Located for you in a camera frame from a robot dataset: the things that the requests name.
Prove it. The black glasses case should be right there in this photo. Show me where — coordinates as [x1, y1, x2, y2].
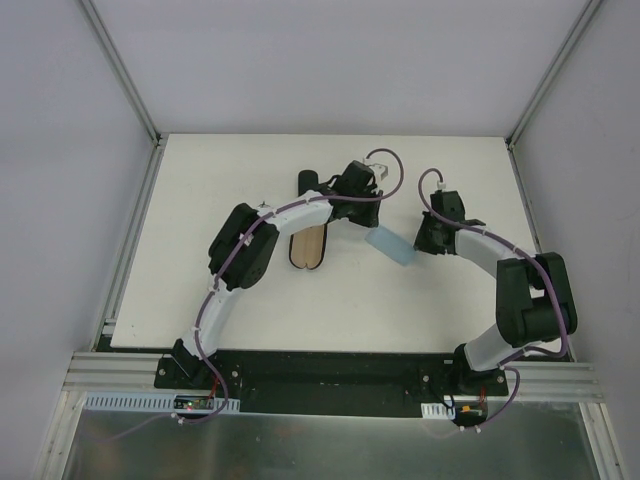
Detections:
[288, 224, 328, 271]
[297, 169, 319, 196]

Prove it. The light blue cloth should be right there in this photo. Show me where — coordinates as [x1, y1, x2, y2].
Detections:
[365, 225, 416, 266]

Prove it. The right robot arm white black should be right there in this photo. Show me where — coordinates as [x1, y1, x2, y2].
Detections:
[414, 190, 578, 395]

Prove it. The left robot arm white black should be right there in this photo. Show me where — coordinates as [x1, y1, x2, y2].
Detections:
[171, 161, 388, 389]

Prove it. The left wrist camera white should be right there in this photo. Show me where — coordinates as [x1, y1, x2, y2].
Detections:
[369, 163, 389, 183]

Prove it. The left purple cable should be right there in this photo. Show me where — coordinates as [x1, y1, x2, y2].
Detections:
[194, 148, 406, 366]

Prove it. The purple cable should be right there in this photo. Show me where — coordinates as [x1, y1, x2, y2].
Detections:
[194, 148, 406, 366]
[417, 168, 574, 436]

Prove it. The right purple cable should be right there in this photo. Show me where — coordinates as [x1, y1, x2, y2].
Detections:
[417, 168, 574, 436]

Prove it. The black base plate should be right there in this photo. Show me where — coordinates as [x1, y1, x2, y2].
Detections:
[154, 349, 519, 422]

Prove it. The right white cable duct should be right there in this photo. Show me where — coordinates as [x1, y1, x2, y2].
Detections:
[420, 403, 456, 421]

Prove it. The white cable duct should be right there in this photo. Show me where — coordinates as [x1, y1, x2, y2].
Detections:
[85, 392, 240, 415]
[420, 403, 456, 421]

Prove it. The aluminium front rail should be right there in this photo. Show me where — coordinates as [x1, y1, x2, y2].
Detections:
[63, 352, 604, 403]

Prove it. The right aluminium frame post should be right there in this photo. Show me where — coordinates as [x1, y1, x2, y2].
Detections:
[505, 0, 606, 150]

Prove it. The aluminium frame post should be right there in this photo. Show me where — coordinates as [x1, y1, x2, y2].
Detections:
[76, 0, 162, 145]
[505, 0, 606, 150]

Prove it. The left aluminium frame post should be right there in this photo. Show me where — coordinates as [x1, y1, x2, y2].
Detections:
[76, 0, 162, 145]

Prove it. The left white cable duct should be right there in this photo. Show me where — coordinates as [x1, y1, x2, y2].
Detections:
[85, 392, 240, 415]

